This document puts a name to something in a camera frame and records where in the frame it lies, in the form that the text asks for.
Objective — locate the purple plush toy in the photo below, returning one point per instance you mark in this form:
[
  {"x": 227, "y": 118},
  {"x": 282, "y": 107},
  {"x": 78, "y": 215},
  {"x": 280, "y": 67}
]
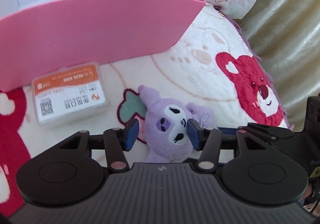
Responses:
[{"x": 165, "y": 125}]

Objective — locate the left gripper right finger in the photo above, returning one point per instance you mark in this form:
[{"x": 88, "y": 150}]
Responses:
[{"x": 208, "y": 142}]

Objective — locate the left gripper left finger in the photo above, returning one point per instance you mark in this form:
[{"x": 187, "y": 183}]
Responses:
[{"x": 118, "y": 140}]

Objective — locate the bear pattern bed blanket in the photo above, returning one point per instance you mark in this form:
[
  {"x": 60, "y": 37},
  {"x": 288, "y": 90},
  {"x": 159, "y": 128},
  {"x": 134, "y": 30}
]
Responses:
[{"x": 212, "y": 65}]

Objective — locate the pink cardboard box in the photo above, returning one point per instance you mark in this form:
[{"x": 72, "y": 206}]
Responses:
[{"x": 42, "y": 36}]

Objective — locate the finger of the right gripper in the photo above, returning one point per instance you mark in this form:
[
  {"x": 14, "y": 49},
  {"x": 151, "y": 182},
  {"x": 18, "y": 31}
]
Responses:
[
  {"x": 228, "y": 131},
  {"x": 267, "y": 132}
]

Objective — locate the clear box orange label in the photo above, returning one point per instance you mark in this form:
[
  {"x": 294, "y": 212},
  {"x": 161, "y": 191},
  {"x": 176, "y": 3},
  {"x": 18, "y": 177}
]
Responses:
[{"x": 69, "y": 94}]

